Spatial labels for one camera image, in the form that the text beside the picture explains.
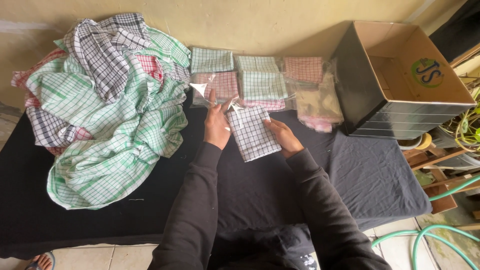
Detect person's right hand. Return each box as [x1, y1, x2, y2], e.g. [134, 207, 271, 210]
[262, 118, 305, 159]

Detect person's left hand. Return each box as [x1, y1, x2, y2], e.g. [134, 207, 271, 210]
[204, 89, 234, 151]

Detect black checked cloth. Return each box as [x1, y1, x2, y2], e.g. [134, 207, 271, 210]
[226, 105, 283, 163]

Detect clear plastic bag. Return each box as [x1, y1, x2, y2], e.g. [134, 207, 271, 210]
[189, 77, 245, 113]

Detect packed red checked cloth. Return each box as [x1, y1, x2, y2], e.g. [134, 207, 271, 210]
[240, 98, 286, 112]
[191, 71, 239, 106]
[283, 56, 324, 84]

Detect packed green checked cloth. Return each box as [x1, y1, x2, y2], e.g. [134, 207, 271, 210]
[235, 55, 280, 74]
[190, 47, 235, 74]
[240, 70, 289, 101]

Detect stack of empty plastic bags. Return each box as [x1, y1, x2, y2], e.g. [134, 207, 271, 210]
[294, 73, 344, 134]

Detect black table cover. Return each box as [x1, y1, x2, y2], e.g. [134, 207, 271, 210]
[0, 92, 434, 260]

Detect black cardboard box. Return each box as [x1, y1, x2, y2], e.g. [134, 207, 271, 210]
[333, 20, 477, 140]

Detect person's black trousers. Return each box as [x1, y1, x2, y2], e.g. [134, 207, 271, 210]
[207, 224, 318, 270]

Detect grey bowl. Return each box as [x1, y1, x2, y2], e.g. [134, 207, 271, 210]
[397, 136, 424, 151]

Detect heap of checked cloths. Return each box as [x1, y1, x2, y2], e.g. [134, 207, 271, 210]
[10, 12, 193, 211]

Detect wooden rack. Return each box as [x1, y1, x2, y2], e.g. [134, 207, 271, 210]
[402, 144, 480, 215]

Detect potted green plant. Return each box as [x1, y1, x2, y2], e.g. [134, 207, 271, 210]
[438, 73, 480, 152]

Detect blue sandal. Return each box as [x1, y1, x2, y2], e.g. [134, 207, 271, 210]
[24, 251, 56, 270]

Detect green garden hose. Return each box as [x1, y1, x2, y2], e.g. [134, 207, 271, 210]
[371, 174, 480, 270]

